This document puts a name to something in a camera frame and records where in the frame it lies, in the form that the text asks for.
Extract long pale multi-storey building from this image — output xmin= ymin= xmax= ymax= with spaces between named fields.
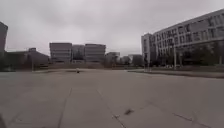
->
xmin=140 ymin=8 xmax=224 ymax=66

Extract grey paved plaza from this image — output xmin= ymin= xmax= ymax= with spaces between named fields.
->
xmin=0 ymin=68 xmax=224 ymax=128

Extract small grey building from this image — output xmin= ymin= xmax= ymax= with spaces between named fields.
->
xmin=105 ymin=51 xmax=121 ymax=66

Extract low dark building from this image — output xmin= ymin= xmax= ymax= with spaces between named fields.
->
xmin=5 ymin=47 xmax=51 ymax=70

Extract pole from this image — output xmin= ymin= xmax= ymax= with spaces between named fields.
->
xmin=172 ymin=43 xmax=178 ymax=71

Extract row of trees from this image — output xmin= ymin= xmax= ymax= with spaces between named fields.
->
xmin=149 ymin=43 xmax=224 ymax=67

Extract grass strip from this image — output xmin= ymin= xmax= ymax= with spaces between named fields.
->
xmin=128 ymin=65 xmax=224 ymax=80

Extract wide stone steps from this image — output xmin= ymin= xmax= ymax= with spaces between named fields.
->
xmin=46 ymin=62 xmax=113 ymax=71

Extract grey building with window rows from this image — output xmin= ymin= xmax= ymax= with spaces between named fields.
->
xmin=0 ymin=21 xmax=9 ymax=53

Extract grey twin-block building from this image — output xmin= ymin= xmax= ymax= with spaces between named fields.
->
xmin=49 ymin=42 xmax=107 ymax=64

